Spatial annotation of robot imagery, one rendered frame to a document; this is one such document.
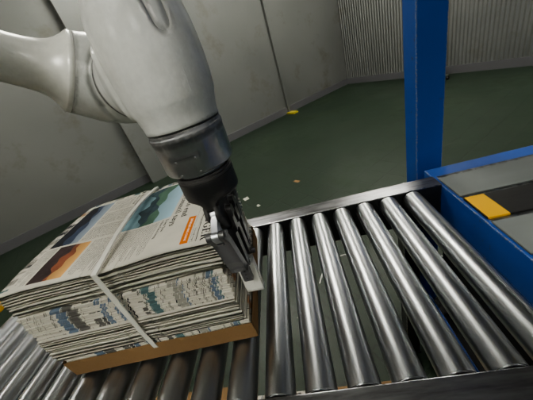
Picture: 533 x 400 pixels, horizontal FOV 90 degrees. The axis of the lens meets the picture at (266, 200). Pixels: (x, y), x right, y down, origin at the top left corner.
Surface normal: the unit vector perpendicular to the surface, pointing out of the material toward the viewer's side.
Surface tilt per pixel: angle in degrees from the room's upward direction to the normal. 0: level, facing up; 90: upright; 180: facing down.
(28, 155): 90
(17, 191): 90
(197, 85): 95
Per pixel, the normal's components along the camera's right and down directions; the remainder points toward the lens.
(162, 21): 0.62, 0.07
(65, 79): -0.22, 0.37
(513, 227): -0.28, -0.83
